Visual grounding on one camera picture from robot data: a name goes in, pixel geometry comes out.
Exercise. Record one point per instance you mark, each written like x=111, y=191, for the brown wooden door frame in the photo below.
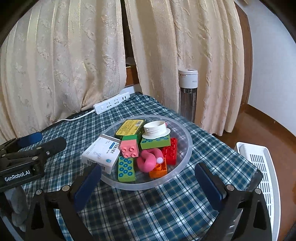
x=246, y=58

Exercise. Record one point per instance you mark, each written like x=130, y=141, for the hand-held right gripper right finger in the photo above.
x=208, y=184

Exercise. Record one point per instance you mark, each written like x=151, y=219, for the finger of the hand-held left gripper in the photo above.
x=30, y=139
x=53, y=146

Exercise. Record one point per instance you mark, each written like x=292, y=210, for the person's left hand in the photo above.
x=19, y=206

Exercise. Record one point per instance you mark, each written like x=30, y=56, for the white plastic cup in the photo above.
x=155, y=129

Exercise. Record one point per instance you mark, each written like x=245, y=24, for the yellow and green carton box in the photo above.
x=129, y=128

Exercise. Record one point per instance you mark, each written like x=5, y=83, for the white tower heater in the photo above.
x=188, y=97

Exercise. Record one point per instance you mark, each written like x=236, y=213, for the pink curved foam toy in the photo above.
x=144, y=163
x=157, y=153

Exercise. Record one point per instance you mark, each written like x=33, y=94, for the pink and green toy brick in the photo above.
x=129, y=148

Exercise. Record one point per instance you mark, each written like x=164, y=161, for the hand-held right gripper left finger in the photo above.
x=87, y=188

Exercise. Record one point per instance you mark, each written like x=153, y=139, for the white power strip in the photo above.
x=111, y=103

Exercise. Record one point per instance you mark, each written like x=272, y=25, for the cream patterned curtain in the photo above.
x=189, y=46
x=62, y=58

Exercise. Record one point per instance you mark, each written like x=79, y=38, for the red toy brick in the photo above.
x=171, y=150

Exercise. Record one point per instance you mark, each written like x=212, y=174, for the white medicine box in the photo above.
x=101, y=154

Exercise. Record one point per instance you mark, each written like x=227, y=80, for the orange toy brick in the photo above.
x=159, y=170

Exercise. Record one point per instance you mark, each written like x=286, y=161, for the green dotted toy brick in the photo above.
x=126, y=169
x=155, y=143

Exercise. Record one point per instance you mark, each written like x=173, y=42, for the clear plastic bowl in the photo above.
x=182, y=148

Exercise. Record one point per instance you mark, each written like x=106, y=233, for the blue plaid tablecloth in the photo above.
x=150, y=208

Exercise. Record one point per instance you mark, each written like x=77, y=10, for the white vented plastic appliance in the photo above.
x=259, y=166

